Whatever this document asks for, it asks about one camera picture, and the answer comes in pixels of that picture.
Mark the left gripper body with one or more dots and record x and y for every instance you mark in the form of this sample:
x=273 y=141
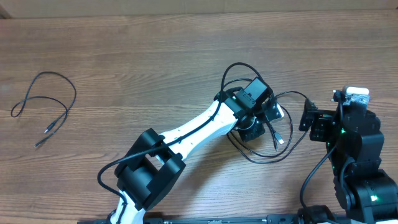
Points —
x=251 y=129

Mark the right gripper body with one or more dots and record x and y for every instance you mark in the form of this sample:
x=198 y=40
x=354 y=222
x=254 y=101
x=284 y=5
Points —
x=321 y=130

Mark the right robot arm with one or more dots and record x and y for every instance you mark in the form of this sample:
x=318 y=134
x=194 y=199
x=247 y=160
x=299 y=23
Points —
x=354 y=142

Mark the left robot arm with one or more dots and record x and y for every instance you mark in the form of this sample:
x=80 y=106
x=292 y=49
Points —
x=153 y=164

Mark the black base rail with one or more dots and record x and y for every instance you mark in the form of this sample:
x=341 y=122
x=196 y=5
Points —
x=270 y=219

